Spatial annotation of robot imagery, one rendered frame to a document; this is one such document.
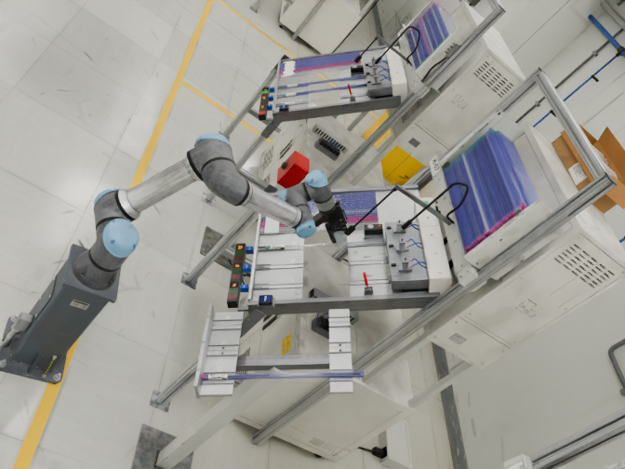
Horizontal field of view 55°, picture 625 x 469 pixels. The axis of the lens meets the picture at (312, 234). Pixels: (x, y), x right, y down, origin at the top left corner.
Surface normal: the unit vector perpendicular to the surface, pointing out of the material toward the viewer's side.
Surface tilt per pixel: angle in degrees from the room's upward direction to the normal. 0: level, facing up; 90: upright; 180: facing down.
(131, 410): 0
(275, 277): 43
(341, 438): 90
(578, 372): 89
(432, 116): 90
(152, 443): 0
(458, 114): 90
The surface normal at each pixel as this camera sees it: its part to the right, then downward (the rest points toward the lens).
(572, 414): -0.77, -0.49
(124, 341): 0.62, -0.59
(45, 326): 0.11, 0.71
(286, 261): -0.08, -0.76
